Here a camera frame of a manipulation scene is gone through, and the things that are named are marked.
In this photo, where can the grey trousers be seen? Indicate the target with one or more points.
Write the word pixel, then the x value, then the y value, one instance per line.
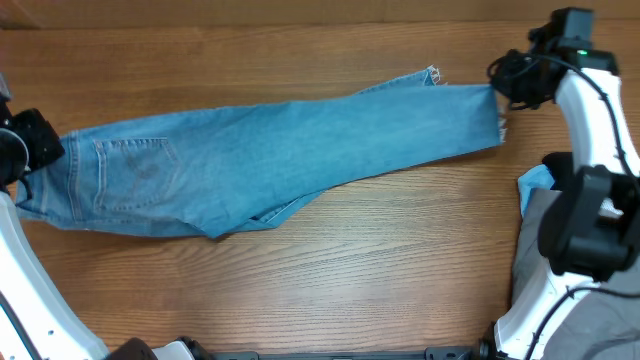
pixel 601 326

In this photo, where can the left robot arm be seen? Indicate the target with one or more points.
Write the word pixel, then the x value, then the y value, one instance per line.
pixel 36 322

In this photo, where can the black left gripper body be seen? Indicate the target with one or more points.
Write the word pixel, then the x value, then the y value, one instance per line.
pixel 30 143

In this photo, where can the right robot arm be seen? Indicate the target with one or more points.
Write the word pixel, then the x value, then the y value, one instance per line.
pixel 591 229

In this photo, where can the light blue garment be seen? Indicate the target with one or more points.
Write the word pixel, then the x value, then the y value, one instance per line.
pixel 538 177

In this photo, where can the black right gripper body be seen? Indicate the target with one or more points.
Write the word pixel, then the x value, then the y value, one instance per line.
pixel 517 84

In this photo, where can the blue denim jeans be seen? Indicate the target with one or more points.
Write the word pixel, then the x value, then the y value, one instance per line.
pixel 245 168

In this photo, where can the black garment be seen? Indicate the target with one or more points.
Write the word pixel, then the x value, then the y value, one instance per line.
pixel 560 166

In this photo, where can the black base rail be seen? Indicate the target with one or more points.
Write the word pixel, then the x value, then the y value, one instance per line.
pixel 430 353

